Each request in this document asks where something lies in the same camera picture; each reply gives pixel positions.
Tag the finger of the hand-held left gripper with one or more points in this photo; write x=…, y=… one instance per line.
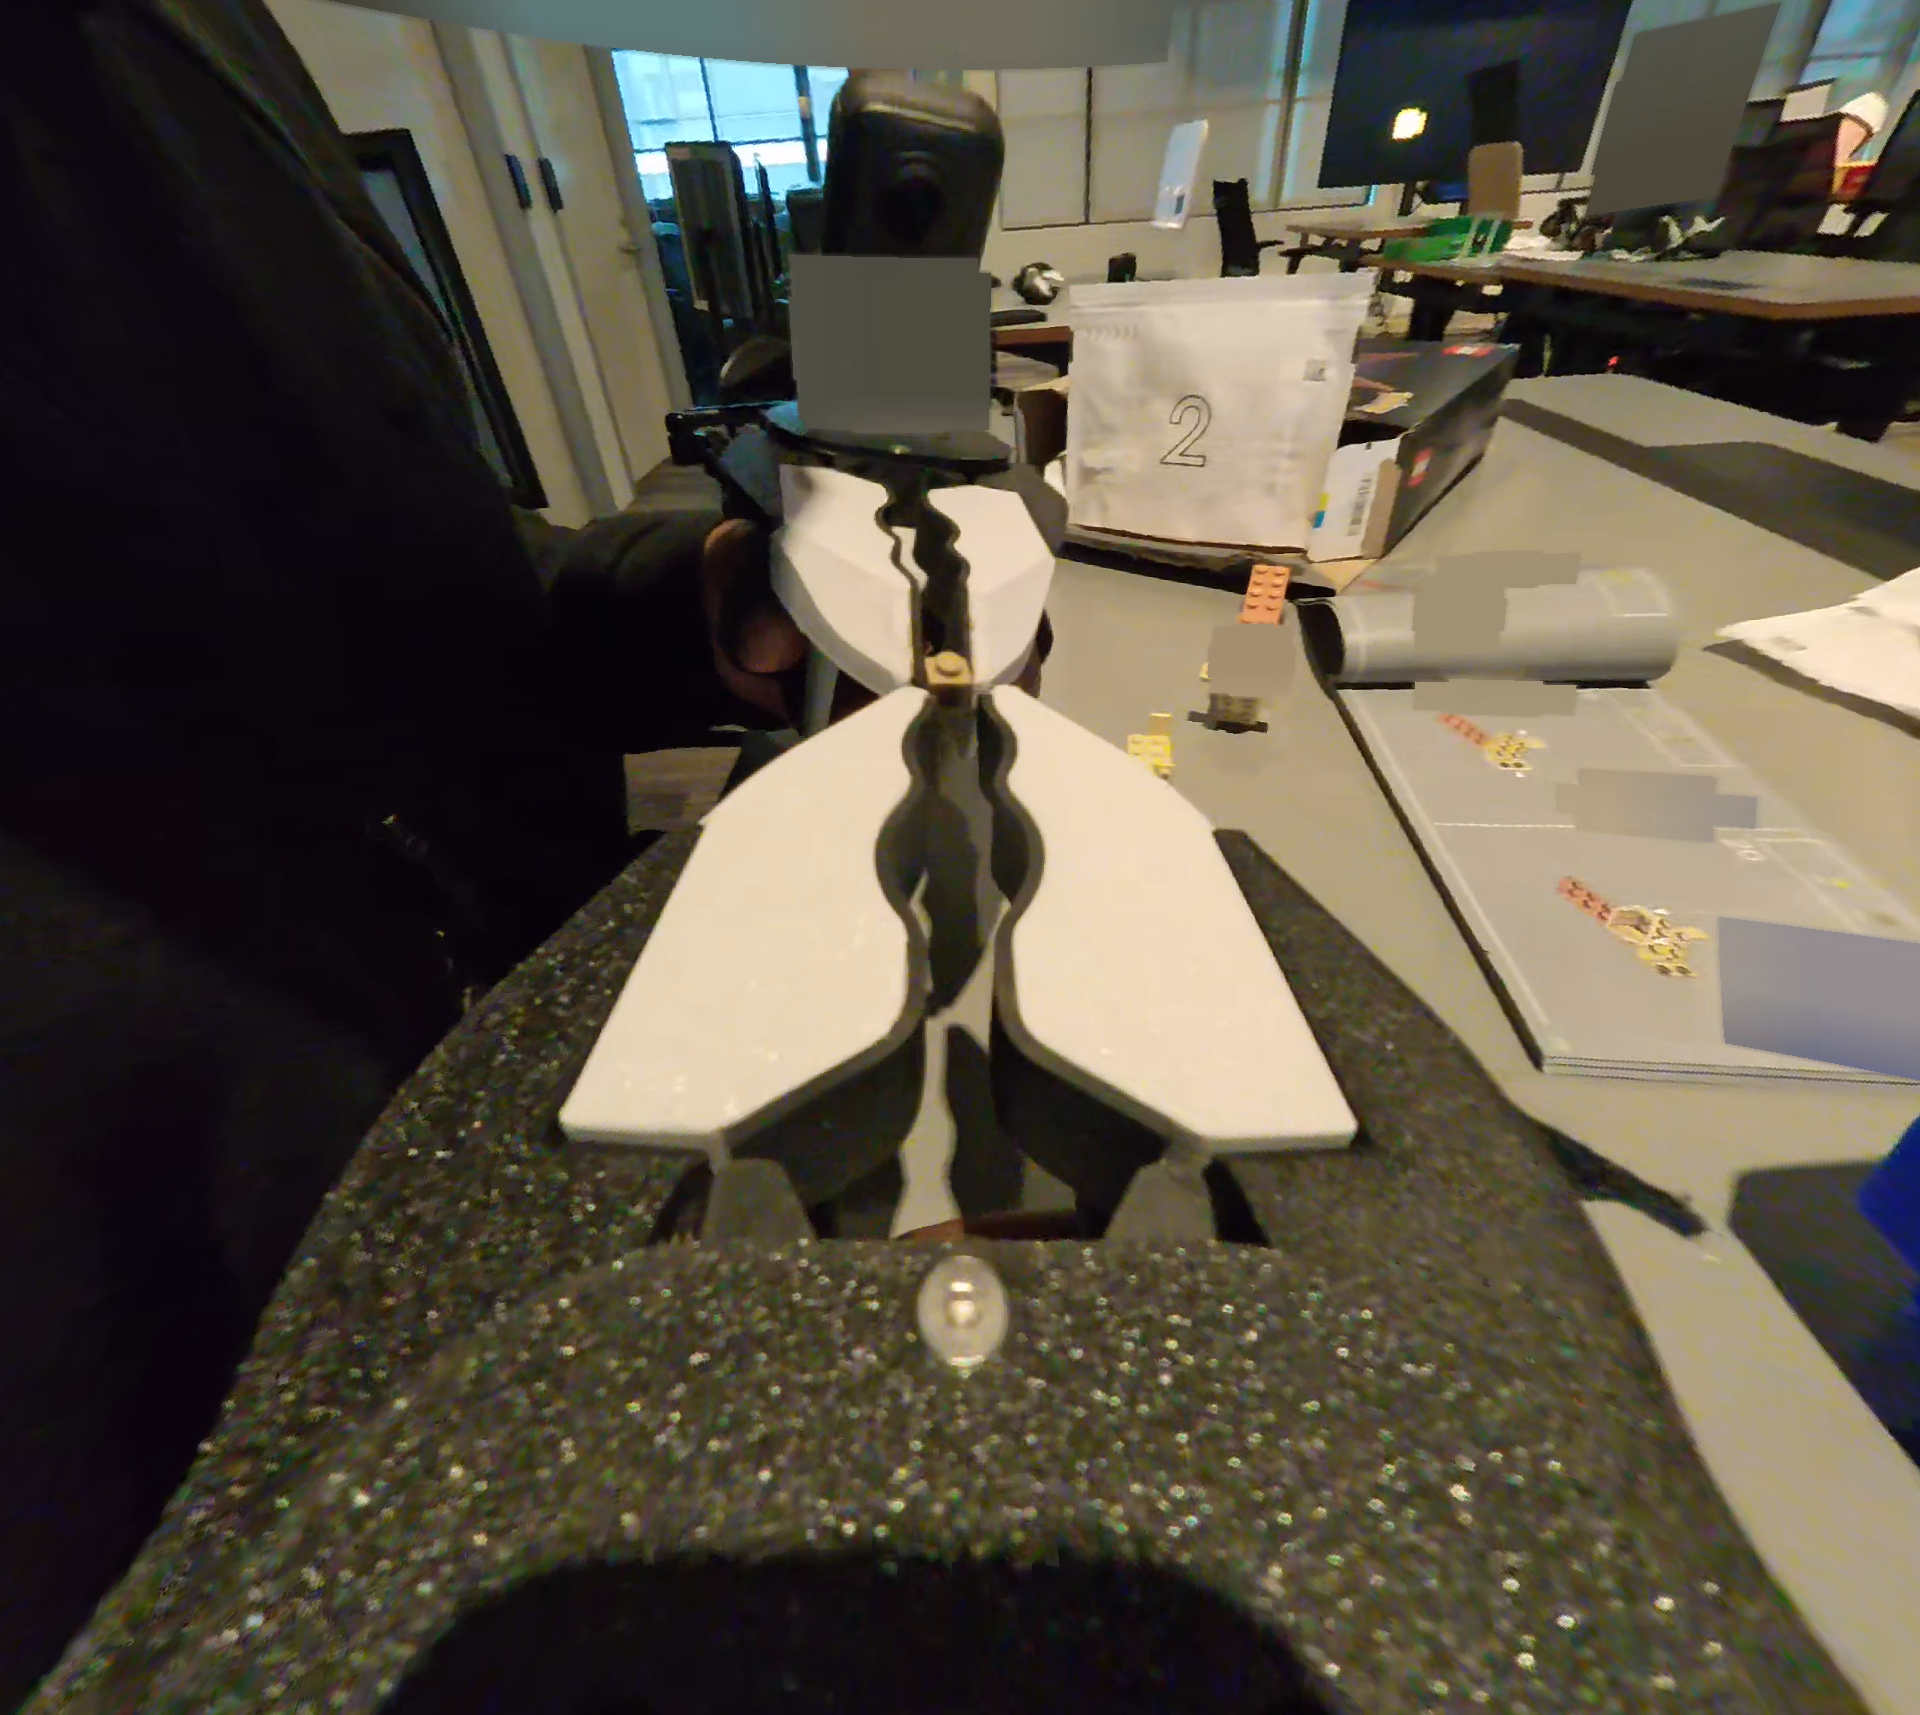
x=996, y=582
x=840, y=576

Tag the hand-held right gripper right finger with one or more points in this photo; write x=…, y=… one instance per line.
x=1171, y=982

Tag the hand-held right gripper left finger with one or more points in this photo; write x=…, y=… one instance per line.
x=750, y=982

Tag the small yellow brick assembly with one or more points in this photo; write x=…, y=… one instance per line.
x=949, y=672

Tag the yellow toy brick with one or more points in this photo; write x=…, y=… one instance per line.
x=1153, y=750

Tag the grey desk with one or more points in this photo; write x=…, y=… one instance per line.
x=1681, y=1236

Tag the person's left hand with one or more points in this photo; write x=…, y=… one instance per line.
x=750, y=620

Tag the black office chair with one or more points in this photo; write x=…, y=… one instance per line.
x=721, y=261

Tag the tan studded toy brick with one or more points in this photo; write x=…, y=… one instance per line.
x=1236, y=684

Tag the white bag numbered 2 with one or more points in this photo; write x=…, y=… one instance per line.
x=1201, y=411

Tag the dark printed carton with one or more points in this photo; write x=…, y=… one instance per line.
x=1427, y=441

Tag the grey instruction booklet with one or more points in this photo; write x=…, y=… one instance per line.
x=1620, y=816

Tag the dark framed glass panel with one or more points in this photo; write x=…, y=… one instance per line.
x=436, y=307

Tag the black computer monitor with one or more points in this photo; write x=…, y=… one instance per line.
x=1477, y=73

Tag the crumpled white paper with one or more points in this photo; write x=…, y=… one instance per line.
x=1837, y=644

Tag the wooden office table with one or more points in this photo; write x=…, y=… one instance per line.
x=1681, y=277

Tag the blue plastic bin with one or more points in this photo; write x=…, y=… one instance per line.
x=1896, y=1192

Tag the grey monitor back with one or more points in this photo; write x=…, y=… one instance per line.
x=1675, y=111

